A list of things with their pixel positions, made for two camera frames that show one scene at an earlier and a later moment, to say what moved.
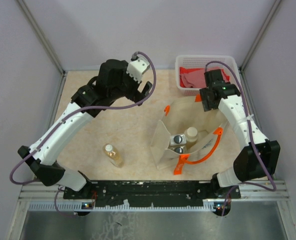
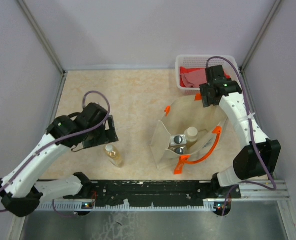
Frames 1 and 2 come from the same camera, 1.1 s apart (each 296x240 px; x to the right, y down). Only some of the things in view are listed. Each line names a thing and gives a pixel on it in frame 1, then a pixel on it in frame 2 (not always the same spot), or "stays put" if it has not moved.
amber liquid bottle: [114, 155] stays put
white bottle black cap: [176, 140] stays put
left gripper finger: [140, 96] to [113, 132]
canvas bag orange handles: [186, 132] stays put
